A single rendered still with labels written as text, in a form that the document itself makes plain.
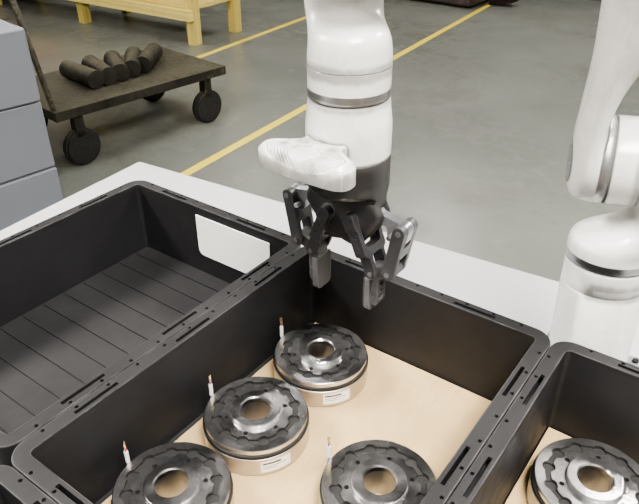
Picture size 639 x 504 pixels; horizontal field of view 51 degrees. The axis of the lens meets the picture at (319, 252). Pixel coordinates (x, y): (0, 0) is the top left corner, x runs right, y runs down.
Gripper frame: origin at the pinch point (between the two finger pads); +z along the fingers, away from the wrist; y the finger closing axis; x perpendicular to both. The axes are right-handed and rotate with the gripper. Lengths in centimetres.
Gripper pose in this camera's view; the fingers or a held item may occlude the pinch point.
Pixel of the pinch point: (346, 281)
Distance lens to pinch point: 66.1
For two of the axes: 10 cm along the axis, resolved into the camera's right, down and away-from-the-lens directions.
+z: 0.1, 8.4, 5.4
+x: -6.0, 4.4, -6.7
